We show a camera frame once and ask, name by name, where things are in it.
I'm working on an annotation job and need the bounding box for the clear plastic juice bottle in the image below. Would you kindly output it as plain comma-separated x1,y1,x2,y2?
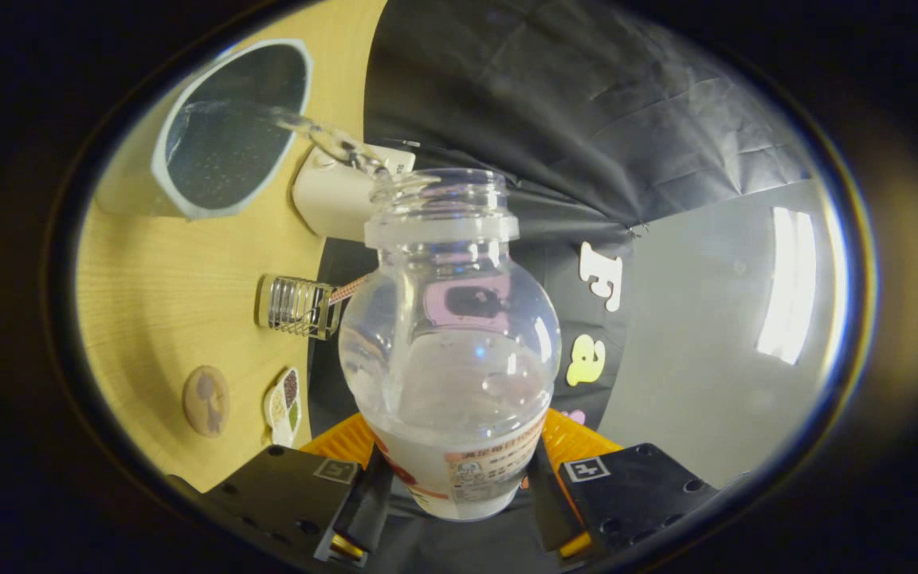
337,167,563,523

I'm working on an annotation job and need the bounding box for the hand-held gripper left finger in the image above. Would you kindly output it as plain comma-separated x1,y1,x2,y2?
168,413,394,568

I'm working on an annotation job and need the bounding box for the red striped straw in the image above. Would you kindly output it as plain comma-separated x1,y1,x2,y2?
330,273,372,305

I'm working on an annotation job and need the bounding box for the light wooden table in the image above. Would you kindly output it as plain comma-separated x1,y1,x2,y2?
75,0,388,493

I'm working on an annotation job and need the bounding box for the ceiling light panel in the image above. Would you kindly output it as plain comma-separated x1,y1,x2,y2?
755,206,818,366

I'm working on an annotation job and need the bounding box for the ribbed clear glass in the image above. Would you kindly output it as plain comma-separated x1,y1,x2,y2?
256,274,342,341

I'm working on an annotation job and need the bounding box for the black backdrop cloth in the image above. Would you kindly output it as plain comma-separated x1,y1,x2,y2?
306,0,818,574

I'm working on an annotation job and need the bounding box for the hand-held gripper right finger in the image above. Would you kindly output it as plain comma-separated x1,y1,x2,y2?
524,408,747,568

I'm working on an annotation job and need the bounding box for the white toaster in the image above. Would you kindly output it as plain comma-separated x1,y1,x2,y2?
292,140,420,240

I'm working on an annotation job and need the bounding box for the white divided dish with beans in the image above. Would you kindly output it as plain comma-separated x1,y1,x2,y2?
264,367,303,449

